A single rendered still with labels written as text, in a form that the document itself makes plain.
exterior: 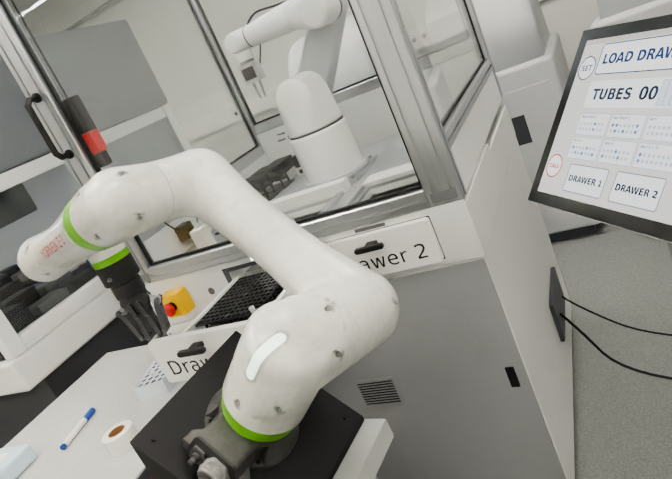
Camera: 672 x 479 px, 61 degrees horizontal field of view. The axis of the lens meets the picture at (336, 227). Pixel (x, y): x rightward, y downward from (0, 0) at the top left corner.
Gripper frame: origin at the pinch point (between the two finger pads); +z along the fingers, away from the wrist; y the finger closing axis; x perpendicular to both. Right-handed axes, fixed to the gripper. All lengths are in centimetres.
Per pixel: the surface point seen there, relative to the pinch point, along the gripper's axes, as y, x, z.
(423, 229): -73, -1, -7
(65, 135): 10, -24, -58
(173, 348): -14.5, 17.6, -6.6
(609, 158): -106, 31, -20
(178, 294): -0.8, -16.9, -6.5
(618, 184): -105, 36, -17
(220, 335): -28.1, 21.0, -7.6
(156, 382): 0.2, 9.1, 4.3
